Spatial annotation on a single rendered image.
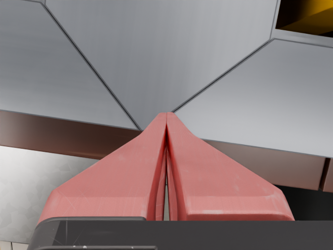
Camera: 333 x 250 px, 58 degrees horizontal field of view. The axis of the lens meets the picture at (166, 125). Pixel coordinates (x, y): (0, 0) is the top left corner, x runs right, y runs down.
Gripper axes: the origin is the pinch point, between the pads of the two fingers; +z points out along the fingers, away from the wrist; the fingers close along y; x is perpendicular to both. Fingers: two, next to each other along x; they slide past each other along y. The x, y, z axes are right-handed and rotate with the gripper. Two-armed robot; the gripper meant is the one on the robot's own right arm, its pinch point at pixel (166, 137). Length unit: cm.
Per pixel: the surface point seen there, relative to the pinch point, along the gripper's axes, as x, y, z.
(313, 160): 12.9, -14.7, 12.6
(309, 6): 0.2, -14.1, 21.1
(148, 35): 0.6, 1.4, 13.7
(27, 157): 22.7, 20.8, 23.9
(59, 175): 25.1, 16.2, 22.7
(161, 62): 2.4, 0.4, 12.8
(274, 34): 1.1, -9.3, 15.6
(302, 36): 1.9, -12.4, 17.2
